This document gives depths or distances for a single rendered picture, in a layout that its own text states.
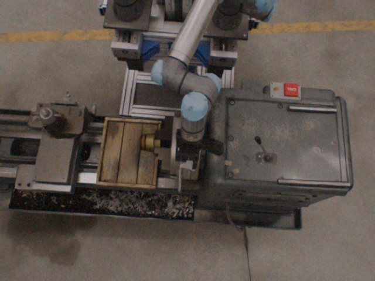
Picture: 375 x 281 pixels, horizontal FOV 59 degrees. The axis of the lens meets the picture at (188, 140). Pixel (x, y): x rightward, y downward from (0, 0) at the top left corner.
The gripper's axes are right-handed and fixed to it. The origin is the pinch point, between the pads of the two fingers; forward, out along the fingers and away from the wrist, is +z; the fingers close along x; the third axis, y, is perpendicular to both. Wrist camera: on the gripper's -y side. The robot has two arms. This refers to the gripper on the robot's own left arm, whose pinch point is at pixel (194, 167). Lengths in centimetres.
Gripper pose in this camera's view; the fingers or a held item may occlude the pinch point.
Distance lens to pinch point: 123.4
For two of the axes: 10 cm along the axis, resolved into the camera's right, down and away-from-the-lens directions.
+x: -0.5, 7.9, -6.1
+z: -0.5, 6.1, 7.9
